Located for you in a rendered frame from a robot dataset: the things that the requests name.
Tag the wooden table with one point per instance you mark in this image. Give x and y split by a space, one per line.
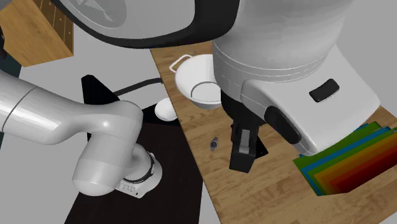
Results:
263 195

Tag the black curved bar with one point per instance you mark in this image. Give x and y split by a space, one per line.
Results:
136 85

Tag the black robot stand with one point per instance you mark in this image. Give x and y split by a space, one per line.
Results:
173 173

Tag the white oval object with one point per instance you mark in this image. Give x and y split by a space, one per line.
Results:
165 110

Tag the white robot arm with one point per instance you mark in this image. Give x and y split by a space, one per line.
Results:
279 31

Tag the small grey wristwatch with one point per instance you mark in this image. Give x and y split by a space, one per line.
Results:
213 144

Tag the wooden cabinet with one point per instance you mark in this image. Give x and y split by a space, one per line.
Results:
28 37

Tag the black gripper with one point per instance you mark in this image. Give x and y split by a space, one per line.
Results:
240 113

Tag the rainbow coloured stack of sheets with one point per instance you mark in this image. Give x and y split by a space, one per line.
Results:
347 167

